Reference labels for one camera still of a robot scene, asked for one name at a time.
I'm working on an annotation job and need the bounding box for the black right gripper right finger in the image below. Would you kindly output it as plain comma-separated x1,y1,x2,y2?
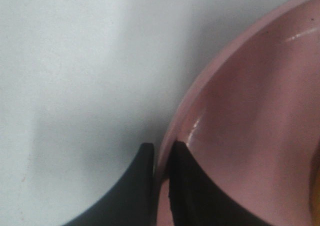
169,141,253,225

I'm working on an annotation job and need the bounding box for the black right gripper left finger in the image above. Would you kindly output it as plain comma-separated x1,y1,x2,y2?
66,143,155,226

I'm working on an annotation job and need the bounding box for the pink round plate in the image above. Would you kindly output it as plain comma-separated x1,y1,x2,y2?
154,0,320,225

